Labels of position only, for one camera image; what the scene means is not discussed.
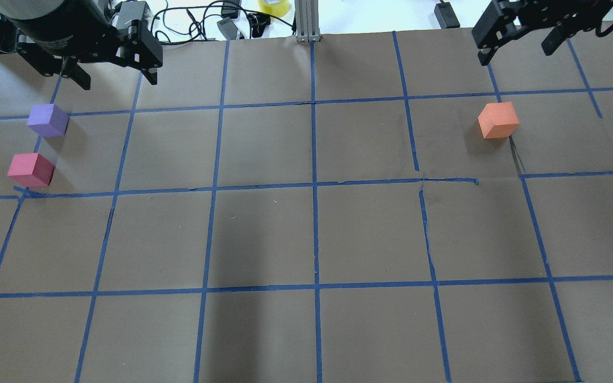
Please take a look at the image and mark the black power adapter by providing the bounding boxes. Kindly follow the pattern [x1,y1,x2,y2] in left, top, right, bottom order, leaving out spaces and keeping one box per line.
[434,1,461,29]

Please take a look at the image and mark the aluminium frame post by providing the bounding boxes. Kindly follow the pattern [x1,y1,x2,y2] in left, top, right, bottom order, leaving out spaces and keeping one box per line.
[294,0,322,43]

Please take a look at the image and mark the black tangled cable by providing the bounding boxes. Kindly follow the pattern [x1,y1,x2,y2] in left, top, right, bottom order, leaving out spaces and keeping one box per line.
[150,0,294,43]

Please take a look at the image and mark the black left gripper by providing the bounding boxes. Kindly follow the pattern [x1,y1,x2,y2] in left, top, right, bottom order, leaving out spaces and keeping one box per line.
[16,2,163,90]

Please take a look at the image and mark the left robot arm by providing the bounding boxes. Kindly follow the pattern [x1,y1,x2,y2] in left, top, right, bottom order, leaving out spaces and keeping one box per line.
[0,1,163,90]

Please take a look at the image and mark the red foam cube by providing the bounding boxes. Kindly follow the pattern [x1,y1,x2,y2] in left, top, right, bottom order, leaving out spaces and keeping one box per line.
[7,153,55,188]

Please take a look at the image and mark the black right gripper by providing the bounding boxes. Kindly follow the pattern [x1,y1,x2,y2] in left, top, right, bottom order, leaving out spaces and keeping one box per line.
[472,1,613,66]

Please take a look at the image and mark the yellow tape roll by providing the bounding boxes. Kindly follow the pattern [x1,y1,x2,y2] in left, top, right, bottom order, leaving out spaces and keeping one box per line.
[258,0,291,18]

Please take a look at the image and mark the purple foam cube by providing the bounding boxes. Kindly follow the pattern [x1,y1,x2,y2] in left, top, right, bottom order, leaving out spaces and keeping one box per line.
[27,103,70,137]

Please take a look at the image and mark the orange foam cube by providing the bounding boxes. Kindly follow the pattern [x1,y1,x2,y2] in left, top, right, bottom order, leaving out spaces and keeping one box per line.
[477,102,520,140]

